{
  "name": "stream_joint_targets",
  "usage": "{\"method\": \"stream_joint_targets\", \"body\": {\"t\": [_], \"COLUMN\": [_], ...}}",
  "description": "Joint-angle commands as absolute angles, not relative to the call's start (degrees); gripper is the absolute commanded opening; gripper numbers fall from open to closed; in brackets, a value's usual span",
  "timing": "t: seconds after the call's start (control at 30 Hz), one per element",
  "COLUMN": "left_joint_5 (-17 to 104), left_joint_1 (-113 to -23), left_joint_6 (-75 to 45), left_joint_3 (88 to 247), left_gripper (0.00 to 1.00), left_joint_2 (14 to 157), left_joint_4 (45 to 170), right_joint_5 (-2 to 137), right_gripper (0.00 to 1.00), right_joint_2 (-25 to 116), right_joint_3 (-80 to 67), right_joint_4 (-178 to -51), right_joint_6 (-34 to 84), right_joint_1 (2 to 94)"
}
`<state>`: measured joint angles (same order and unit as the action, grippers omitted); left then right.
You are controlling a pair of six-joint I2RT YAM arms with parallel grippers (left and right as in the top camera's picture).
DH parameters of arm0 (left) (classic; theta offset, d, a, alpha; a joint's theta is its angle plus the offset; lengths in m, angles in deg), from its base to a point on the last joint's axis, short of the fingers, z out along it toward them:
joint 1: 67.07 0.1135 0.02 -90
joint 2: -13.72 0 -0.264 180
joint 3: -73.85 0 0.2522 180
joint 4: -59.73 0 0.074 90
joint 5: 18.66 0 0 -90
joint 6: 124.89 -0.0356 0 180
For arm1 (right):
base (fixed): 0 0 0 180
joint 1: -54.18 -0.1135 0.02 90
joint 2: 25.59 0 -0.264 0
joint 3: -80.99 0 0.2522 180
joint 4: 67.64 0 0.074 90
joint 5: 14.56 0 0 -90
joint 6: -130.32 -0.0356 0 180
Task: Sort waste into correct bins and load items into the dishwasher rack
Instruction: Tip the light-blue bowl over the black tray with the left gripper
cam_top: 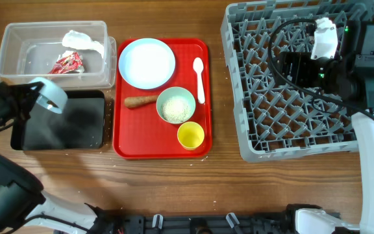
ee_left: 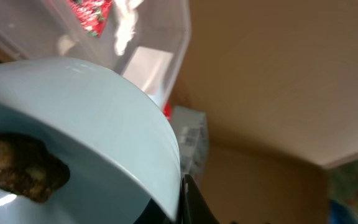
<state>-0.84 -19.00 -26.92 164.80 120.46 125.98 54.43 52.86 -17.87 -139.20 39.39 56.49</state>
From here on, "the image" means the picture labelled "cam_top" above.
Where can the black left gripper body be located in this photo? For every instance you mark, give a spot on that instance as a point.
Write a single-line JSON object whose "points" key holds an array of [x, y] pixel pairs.
{"points": [[8, 106]]}

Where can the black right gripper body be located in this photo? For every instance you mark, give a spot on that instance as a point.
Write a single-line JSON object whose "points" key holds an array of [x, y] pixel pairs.
{"points": [[307, 73]]}

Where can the small light blue bowl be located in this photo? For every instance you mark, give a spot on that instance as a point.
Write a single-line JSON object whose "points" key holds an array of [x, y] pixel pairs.
{"points": [[51, 92]]}

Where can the dark brown food scrap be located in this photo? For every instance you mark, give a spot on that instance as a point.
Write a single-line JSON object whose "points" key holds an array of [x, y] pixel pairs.
{"points": [[51, 105]]}

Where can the red snack wrapper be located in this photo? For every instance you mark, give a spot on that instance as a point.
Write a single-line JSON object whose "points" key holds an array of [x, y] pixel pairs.
{"points": [[69, 62]]}

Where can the white napkin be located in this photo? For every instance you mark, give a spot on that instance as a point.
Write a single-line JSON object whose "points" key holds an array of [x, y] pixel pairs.
{"points": [[81, 41]]}

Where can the yellow plastic cup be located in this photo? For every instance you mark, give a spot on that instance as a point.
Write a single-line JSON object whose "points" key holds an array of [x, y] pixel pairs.
{"points": [[190, 135]]}

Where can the green bowl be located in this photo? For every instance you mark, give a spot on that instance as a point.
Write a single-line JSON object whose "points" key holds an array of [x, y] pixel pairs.
{"points": [[172, 92]]}

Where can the cooked white rice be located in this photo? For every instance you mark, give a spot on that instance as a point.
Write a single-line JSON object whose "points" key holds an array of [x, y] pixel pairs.
{"points": [[176, 110]]}

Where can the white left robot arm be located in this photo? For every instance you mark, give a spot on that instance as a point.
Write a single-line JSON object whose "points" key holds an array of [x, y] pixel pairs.
{"points": [[23, 200]]}

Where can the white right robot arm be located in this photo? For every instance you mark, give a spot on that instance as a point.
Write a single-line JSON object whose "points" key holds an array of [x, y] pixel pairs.
{"points": [[339, 70]]}

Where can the clear plastic waste bin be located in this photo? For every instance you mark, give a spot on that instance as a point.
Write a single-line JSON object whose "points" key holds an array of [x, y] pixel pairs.
{"points": [[30, 50]]}

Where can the grey dishwasher rack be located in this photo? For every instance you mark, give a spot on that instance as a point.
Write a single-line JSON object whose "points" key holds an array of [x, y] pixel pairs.
{"points": [[276, 122]]}

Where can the black waste tray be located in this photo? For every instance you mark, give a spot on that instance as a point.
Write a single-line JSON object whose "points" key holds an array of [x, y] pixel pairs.
{"points": [[80, 126]]}

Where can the white plastic spoon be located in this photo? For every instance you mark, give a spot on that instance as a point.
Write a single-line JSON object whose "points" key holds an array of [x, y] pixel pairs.
{"points": [[198, 68]]}

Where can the large light blue plate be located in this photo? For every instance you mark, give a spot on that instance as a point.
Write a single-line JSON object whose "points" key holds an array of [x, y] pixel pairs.
{"points": [[147, 63]]}

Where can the red serving tray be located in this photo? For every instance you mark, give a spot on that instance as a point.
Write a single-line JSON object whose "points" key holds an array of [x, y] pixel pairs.
{"points": [[141, 133]]}

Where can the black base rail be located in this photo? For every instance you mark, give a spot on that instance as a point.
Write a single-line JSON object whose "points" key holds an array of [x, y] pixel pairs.
{"points": [[258, 223]]}

